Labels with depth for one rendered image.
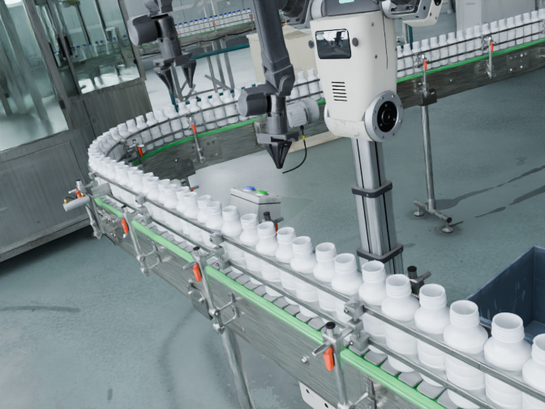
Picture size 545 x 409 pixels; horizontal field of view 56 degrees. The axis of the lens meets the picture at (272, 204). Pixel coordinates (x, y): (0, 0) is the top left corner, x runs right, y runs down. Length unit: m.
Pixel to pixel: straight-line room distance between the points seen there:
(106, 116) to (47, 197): 2.26
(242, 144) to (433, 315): 2.04
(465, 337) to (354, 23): 1.00
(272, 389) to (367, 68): 1.47
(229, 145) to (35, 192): 1.95
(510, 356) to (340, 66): 1.06
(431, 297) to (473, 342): 0.08
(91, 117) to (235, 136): 3.71
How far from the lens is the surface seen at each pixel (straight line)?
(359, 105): 1.58
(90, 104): 6.24
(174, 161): 2.64
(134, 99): 6.42
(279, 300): 1.13
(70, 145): 4.23
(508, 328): 0.78
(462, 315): 0.76
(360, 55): 1.54
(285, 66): 1.31
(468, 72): 3.33
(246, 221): 1.13
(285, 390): 2.39
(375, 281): 0.87
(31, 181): 4.20
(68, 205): 1.90
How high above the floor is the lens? 1.62
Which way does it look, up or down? 23 degrees down
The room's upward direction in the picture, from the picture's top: 12 degrees counter-clockwise
